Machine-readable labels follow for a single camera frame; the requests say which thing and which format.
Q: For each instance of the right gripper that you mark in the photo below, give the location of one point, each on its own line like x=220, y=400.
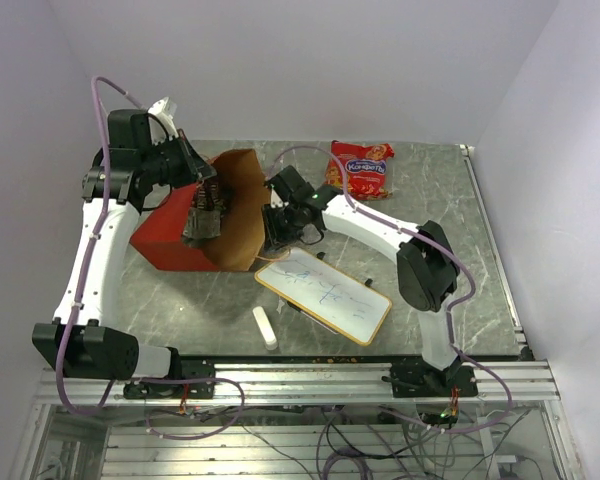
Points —
x=275, y=236

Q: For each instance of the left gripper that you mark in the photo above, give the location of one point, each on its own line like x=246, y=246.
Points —
x=193, y=167

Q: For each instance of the red paper bag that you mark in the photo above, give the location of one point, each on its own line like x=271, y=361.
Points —
x=241, y=243

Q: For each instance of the red candy snack bag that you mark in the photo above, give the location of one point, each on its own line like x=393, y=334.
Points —
x=365, y=166

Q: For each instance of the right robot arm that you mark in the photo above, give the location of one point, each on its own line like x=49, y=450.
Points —
x=427, y=277

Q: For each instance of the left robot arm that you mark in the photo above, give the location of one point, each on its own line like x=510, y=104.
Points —
x=145, y=150

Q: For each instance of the dark snack packets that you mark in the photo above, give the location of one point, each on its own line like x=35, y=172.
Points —
x=209, y=205

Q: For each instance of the white marker eraser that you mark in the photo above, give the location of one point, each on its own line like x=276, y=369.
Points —
x=265, y=328

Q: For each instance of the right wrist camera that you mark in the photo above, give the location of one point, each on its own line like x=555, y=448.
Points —
x=275, y=201

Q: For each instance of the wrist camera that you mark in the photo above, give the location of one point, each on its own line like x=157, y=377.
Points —
x=275, y=201
x=161, y=116

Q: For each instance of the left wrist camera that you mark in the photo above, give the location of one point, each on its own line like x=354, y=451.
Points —
x=161, y=116

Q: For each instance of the small whiteboard orange frame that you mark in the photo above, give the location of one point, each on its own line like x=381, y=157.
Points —
x=333, y=298

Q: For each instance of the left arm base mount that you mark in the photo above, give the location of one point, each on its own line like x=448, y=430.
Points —
x=193, y=379

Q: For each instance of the aluminium rail frame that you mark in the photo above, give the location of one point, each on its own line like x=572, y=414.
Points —
x=336, y=418

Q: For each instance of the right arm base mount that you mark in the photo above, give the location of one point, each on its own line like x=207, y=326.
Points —
x=412, y=377

